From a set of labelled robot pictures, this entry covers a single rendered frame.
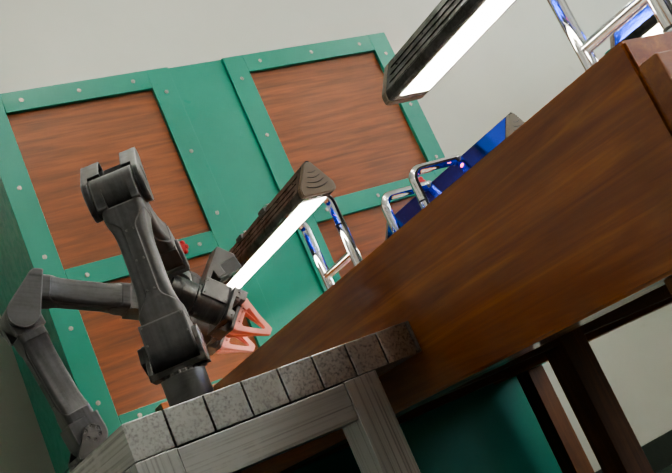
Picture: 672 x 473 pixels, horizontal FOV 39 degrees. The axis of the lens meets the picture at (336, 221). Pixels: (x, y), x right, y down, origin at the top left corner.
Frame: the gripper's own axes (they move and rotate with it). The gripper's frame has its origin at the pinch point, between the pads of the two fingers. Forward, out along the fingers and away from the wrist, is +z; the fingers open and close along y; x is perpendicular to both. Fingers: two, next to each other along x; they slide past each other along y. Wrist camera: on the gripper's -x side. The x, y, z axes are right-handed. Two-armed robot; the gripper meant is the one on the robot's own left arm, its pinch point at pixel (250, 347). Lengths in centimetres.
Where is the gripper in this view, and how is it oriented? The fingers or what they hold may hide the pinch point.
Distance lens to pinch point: 204.6
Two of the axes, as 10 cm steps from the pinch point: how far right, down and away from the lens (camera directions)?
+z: 8.8, 4.1, 2.4
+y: -4.1, 4.0, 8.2
